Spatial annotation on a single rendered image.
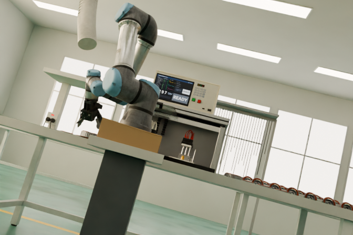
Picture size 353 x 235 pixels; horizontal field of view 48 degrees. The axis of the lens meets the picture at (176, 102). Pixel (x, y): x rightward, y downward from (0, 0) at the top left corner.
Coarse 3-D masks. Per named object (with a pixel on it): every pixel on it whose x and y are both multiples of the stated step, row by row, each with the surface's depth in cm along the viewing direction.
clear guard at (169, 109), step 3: (156, 105) 232; (165, 105) 233; (168, 105) 233; (156, 108) 229; (162, 108) 230; (165, 108) 231; (168, 108) 231; (171, 108) 232; (174, 108) 234; (159, 111) 227; (162, 111) 228; (165, 111) 228; (168, 111) 229; (171, 111) 229; (174, 111) 245; (171, 114) 227; (174, 114) 258; (177, 114) 257
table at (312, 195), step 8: (248, 176) 366; (272, 184) 348; (240, 192) 337; (296, 192) 345; (304, 192) 374; (328, 200) 344; (336, 200) 357; (232, 208) 413; (240, 208) 338; (344, 208) 341; (352, 208) 339; (232, 216) 411; (240, 216) 336; (328, 216) 328; (232, 224) 410; (240, 224) 335; (240, 232) 334
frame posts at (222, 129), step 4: (128, 104) 255; (128, 108) 254; (124, 112) 253; (220, 128) 247; (224, 128) 247; (220, 132) 247; (220, 136) 247; (220, 140) 247; (216, 144) 245; (220, 144) 245; (216, 148) 245; (216, 152) 245; (216, 156) 244; (212, 160) 244; (216, 160) 243; (212, 164) 243; (212, 168) 243
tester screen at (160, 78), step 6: (162, 78) 261; (168, 78) 261; (174, 78) 260; (156, 84) 260; (162, 84) 260; (168, 84) 260; (174, 84) 259; (180, 84) 259; (186, 84) 259; (192, 84) 259; (168, 90) 259; (168, 96) 258; (186, 96) 257; (180, 102) 257
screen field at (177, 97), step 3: (174, 93) 258; (174, 96) 258; (177, 96) 258; (180, 96) 258; (183, 96) 257; (174, 99) 257; (177, 99) 257; (180, 99) 257; (183, 99) 257; (186, 99) 257; (183, 102) 257; (186, 102) 256
